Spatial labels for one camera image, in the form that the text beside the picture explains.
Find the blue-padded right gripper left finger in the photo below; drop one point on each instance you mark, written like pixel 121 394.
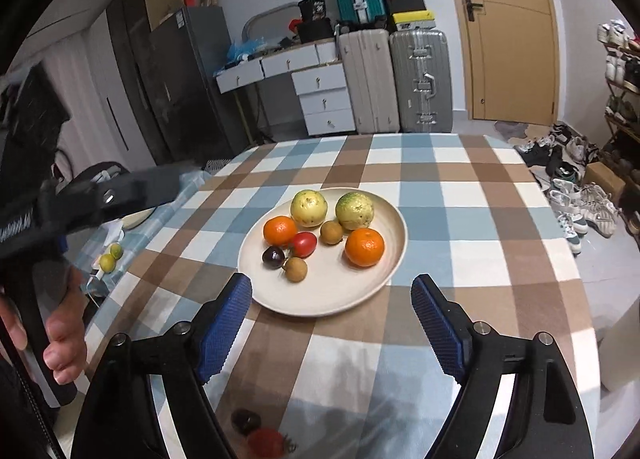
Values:
pixel 118 417

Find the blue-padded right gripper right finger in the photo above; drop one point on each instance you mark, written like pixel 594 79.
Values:
pixel 545 418

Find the dark plum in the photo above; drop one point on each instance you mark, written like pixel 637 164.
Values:
pixel 273 257
pixel 245 422

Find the red tomato with stem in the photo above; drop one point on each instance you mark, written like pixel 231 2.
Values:
pixel 267 443

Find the brown longan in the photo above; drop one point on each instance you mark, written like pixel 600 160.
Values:
pixel 331 232
pixel 295 269

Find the orange tangerine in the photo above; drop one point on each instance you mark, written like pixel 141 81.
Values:
pixel 279 230
pixel 364 247

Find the red cherry tomato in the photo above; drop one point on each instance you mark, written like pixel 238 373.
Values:
pixel 303 244

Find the person's left hand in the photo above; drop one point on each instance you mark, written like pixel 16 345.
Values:
pixel 66 354

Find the yellow lime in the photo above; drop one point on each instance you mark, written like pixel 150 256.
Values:
pixel 116 251
pixel 107 263

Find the small cream plate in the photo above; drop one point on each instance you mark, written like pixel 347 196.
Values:
pixel 133 220

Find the black refrigerator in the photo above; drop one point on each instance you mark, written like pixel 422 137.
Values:
pixel 168 75

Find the dark plum on plate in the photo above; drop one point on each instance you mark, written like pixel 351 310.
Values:
pixel 273 257

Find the orange tangerine on plate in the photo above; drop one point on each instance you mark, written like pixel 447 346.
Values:
pixel 279 230

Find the cardboard box on floor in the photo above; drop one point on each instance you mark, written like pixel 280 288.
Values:
pixel 600 174

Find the large cream plate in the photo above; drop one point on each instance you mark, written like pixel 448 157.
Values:
pixel 333 284

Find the white sneakers on floor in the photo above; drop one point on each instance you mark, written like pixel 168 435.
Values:
pixel 577 205

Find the yellow-green guava left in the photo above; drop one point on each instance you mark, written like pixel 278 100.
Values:
pixel 309 208

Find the yellow-green guava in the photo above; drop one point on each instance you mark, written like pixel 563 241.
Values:
pixel 354 210
pixel 309 208

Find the yellow-green guava right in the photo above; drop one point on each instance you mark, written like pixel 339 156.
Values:
pixel 354 210

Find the white drawer desk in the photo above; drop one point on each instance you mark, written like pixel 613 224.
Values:
pixel 318 76

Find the beige suitcase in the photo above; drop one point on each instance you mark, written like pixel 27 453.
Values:
pixel 370 80

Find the shoe rack with shoes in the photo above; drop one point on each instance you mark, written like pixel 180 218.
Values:
pixel 621 113

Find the silver suitcase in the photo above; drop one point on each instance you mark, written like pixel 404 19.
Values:
pixel 423 80

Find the wooden door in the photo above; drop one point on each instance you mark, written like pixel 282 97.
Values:
pixel 510 54

